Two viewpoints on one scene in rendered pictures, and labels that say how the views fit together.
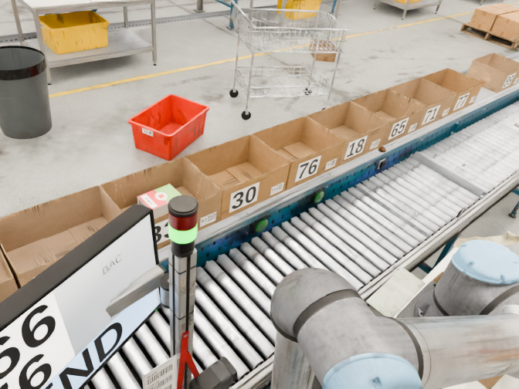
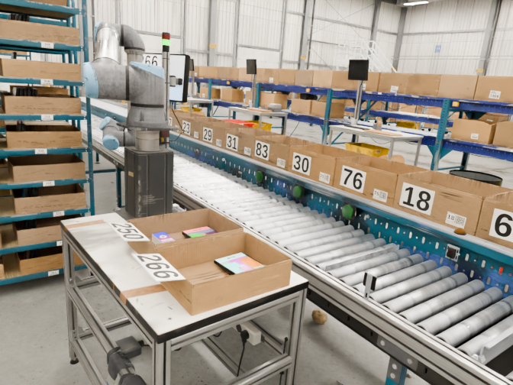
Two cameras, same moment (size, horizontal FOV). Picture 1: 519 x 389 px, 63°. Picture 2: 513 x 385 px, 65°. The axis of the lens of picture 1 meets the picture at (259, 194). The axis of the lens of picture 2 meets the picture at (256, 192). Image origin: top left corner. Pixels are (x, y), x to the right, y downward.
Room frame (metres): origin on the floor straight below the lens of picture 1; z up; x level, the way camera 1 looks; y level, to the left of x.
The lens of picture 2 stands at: (1.59, -2.31, 1.42)
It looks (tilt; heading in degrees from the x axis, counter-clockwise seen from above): 16 degrees down; 100
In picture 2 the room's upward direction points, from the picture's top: 4 degrees clockwise
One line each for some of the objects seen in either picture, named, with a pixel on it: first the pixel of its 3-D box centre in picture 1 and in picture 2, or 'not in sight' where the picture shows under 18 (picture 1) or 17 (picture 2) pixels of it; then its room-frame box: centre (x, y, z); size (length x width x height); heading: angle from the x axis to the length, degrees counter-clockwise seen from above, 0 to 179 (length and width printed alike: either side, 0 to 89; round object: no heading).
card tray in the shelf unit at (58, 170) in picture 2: not in sight; (46, 166); (-0.18, -0.09, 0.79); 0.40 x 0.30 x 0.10; 47
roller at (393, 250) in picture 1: (362, 228); (326, 242); (1.63, -0.55, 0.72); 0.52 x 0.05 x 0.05; 46
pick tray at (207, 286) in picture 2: not in sight; (223, 267); (1.28, -1.10, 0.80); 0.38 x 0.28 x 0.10; 47
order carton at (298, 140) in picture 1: (296, 150); (380, 179); (1.88, -0.15, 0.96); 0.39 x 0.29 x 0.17; 136
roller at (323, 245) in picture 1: (329, 249); (290, 224); (1.44, -0.37, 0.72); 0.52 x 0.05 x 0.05; 46
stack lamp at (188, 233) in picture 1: (183, 221); (166, 40); (0.54, 0.12, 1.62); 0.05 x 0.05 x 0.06
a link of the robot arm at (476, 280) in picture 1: (480, 281); (145, 82); (0.75, -0.58, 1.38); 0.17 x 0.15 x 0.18; 29
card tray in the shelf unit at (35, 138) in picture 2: not in sight; (43, 136); (-0.18, -0.09, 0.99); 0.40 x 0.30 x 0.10; 43
